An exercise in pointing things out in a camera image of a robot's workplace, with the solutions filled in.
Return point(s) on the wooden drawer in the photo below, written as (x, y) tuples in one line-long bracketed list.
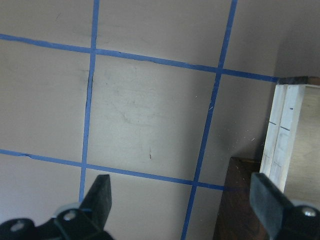
[(291, 155)]

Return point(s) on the dark brown drawer cabinet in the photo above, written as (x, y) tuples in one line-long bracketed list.
[(236, 219)]

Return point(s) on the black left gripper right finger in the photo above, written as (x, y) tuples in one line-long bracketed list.
[(282, 219)]

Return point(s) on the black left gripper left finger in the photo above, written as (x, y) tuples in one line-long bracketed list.
[(87, 221)]

